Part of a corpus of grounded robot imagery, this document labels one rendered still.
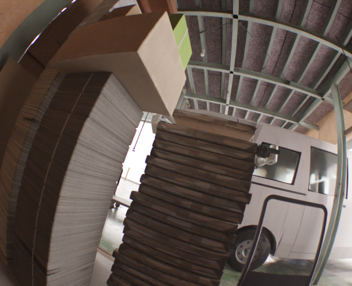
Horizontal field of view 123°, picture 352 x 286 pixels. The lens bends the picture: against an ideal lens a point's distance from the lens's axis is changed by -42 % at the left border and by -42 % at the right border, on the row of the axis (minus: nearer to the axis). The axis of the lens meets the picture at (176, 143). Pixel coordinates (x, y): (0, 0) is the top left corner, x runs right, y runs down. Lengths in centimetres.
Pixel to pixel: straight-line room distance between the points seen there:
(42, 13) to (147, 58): 101
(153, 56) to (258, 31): 213
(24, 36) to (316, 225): 316
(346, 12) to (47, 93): 278
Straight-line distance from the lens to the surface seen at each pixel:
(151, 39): 46
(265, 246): 206
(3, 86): 105
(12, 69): 106
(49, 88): 77
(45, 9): 134
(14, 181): 79
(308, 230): 226
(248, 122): 221
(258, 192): 191
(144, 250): 77
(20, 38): 123
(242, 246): 201
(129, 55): 43
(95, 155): 53
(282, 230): 207
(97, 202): 62
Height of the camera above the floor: 79
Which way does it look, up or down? 14 degrees up
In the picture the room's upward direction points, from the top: 18 degrees clockwise
